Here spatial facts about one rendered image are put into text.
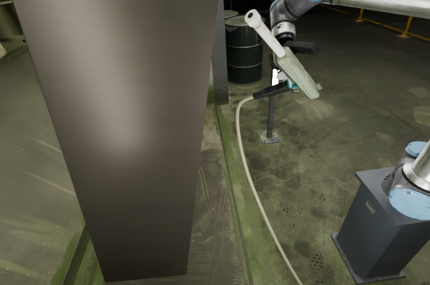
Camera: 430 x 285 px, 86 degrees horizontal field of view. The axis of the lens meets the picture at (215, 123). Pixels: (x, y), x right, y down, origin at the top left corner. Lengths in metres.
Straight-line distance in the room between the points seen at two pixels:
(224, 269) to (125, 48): 1.47
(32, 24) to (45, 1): 0.05
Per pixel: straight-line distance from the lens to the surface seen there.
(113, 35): 0.51
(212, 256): 1.74
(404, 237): 1.50
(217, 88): 3.00
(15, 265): 1.78
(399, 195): 1.13
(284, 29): 0.94
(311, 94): 0.91
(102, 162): 0.69
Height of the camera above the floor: 1.63
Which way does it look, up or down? 36 degrees down
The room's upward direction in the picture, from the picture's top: 6 degrees counter-clockwise
